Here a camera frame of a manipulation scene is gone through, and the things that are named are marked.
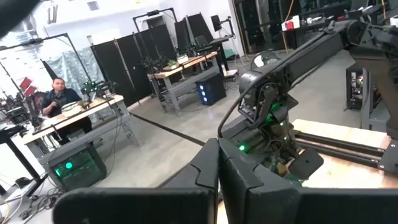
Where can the black computer tower blue lights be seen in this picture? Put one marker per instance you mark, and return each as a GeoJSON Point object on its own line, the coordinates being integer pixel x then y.
{"type": "Point", "coordinates": [214, 88]}

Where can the person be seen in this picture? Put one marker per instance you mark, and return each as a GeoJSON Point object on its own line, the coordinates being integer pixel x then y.
{"type": "Point", "coordinates": [62, 96]}

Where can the wooden table grey frame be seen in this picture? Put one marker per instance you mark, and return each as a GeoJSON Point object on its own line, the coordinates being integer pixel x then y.
{"type": "Point", "coordinates": [192, 60]}
{"type": "Point", "coordinates": [102, 104]}

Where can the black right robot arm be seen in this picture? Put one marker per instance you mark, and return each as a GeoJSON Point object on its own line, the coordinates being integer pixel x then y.
{"type": "Point", "coordinates": [311, 53]}

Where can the small black monitor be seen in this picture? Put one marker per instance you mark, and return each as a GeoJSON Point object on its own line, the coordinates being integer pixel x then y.
{"type": "Point", "coordinates": [216, 22]}

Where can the white bowl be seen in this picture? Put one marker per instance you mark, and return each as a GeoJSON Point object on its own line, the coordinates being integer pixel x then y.
{"type": "Point", "coordinates": [71, 109]}

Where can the black partition panels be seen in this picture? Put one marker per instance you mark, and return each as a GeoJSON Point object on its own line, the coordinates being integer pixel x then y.
{"type": "Point", "coordinates": [140, 62]}

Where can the black open computer cabinet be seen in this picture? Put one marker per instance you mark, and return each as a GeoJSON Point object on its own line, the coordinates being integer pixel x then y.
{"type": "Point", "coordinates": [354, 87]}

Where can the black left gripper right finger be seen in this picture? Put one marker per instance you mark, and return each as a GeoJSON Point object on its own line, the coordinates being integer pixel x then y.
{"type": "Point", "coordinates": [280, 205]}

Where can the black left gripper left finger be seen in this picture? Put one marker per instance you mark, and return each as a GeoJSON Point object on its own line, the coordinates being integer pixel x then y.
{"type": "Point", "coordinates": [140, 205]}

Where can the black aluminium table frame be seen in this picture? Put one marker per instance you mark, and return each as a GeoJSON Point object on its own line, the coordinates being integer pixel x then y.
{"type": "Point", "coordinates": [342, 146]}

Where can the black side desk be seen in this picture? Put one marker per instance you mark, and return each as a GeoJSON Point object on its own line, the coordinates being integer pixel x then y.
{"type": "Point", "coordinates": [12, 133]}

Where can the black computer tower green lights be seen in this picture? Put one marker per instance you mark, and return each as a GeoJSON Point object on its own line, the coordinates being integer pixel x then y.
{"type": "Point", "coordinates": [81, 168]}

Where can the white and red box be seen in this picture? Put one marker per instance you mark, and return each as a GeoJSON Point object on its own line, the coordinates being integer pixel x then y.
{"type": "Point", "coordinates": [290, 24]}

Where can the tan gardening bag green trim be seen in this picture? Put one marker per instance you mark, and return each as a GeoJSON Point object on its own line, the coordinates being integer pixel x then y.
{"type": "Point", "coordinates": [292, 182]}

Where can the round floor fan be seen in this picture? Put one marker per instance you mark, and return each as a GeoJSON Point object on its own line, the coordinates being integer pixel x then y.
{"type": "Point", "coordinates": [264, 59]}

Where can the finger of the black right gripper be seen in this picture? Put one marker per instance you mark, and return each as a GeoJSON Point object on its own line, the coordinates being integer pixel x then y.
{"type": "Point", "coordinates": [306, 163]}

